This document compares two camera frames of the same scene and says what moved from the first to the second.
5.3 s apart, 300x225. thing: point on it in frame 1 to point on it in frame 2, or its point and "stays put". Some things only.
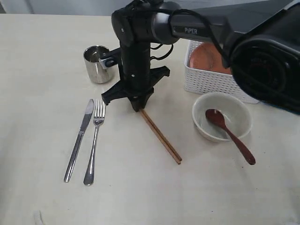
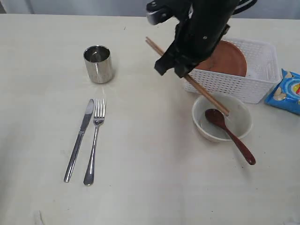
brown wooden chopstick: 169,150 to 191,82
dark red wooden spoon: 216,116 stays put
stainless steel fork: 99,110 stays put
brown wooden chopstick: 147,116 to 216,102
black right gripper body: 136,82 to 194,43
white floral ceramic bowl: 236,114 stays put
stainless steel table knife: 88,112 stays put
